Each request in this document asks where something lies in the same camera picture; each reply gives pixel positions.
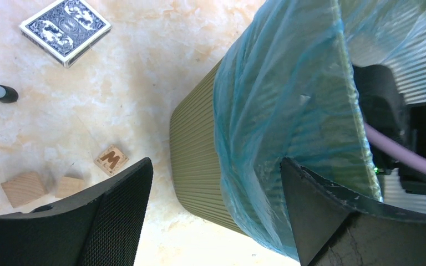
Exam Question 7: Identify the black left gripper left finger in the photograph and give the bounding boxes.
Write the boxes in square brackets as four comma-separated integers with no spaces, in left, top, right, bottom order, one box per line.
[0,157,153,265]

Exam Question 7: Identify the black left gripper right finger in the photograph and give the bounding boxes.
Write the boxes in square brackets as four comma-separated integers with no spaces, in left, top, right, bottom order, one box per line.
[280,158,426,265]

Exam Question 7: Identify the green ribbed trash bin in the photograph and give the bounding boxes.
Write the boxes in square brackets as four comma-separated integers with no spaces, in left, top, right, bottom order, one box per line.
[169,64,243,233]

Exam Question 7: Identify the blue plastic trash bag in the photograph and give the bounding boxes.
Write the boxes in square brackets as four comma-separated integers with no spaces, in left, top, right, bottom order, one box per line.
[213,0,426,261]

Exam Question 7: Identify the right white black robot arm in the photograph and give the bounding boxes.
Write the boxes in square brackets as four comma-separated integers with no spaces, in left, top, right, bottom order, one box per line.
[353,65,426,182]

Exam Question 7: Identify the plain wooden block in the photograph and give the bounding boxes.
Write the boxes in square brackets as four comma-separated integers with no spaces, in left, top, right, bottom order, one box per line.
[55,176,85,198]

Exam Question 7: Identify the ridged wooden block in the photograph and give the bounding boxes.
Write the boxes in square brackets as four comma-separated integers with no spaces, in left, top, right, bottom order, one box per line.
[1,171,47,208]

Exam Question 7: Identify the small dark card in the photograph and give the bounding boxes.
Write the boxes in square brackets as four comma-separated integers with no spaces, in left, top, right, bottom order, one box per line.
[19,0,112,68]

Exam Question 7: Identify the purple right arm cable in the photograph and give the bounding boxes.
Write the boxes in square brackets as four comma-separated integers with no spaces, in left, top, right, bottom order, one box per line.
[363,122,426,185]

